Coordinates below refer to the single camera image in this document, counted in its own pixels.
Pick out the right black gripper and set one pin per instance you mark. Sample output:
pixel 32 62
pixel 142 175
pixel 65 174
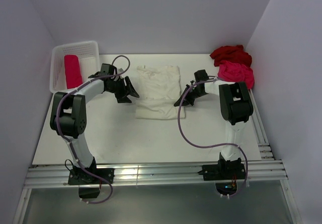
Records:
pixel 187 100

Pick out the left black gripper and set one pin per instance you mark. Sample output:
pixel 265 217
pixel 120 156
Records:
pixel 130 88

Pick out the white t shirt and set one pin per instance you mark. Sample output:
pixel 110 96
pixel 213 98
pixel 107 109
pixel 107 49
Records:
pixel 159 89

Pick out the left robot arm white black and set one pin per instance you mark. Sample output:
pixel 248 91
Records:
pixel 69 113

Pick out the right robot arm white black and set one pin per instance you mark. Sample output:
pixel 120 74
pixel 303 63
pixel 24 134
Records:
pixel 235 106

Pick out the rolled pink t shirt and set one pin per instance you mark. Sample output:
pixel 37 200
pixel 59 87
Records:
pixel 73 74

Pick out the dark red t shirt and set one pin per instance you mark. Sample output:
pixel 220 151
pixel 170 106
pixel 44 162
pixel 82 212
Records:
pixel 234 54

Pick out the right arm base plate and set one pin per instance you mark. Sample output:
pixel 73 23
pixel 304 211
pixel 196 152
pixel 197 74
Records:
pixel 219 172

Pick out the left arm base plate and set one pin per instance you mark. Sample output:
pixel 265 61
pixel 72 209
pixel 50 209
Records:
pixel 89 181

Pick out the aluminium rail frame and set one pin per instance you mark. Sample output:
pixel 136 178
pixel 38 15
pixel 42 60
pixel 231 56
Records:
pixel 267 169

